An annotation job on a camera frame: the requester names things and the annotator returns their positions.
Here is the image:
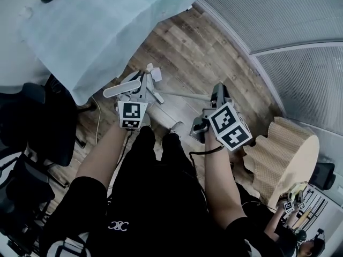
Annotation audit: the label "thin white floor cable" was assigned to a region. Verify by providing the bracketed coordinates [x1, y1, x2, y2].
[90, 95, 103, 141]

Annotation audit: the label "large white paper trash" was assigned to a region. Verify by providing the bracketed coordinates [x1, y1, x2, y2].
[151, 67, 163, 82]

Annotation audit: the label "person's black shirt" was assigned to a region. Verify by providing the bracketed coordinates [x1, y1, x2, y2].
[39, 174, 286, 257]

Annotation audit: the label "person's black trousers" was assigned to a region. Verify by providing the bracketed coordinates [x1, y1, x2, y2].
[106, 125, 212, 257]

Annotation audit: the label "person's white left shoe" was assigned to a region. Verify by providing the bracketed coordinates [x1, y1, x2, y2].
[139, 110, 152, 128]

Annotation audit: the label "person's white right shoe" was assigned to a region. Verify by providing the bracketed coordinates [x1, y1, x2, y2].
[169, 121, 184, 137]

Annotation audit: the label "black office chair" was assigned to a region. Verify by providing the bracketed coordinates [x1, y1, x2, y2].
[0, 73, 88, 169]
[0, 150, 58, 254]

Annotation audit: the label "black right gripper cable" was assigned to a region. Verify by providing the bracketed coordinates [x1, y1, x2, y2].
[188, 145, 226, 191]

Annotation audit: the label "person's left forearm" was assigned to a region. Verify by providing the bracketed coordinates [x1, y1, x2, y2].
[74, 124, 130, 199]

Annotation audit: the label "black chair with headrest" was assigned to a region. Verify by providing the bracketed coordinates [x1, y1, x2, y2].
[308, 161, 337, 192]

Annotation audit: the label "person's right forearm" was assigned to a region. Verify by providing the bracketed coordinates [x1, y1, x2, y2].
[204, 132, 249, 231]

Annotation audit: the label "beige corrugated round stool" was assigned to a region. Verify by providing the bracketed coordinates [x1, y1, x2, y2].
[242, 116, 320, 211]

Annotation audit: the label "wooden floor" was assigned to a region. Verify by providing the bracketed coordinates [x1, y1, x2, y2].
[47, 5, 286, 200]

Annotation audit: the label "person's white shoe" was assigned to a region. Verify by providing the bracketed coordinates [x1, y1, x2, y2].
[169, 121, 184, 137]
[139, 110, 152, 128]

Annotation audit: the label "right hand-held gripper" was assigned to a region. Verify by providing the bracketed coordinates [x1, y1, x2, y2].
[189, 83, 253, 152]

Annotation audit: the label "white broom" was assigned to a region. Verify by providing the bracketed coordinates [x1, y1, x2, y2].
[146, 86, 214, 106]

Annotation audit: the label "pale blue tablecloth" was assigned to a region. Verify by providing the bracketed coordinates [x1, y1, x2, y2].
[0, 0, 221, 107]

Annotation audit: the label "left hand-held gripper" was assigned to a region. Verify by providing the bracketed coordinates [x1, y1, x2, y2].
[116, 72, 150, 130]

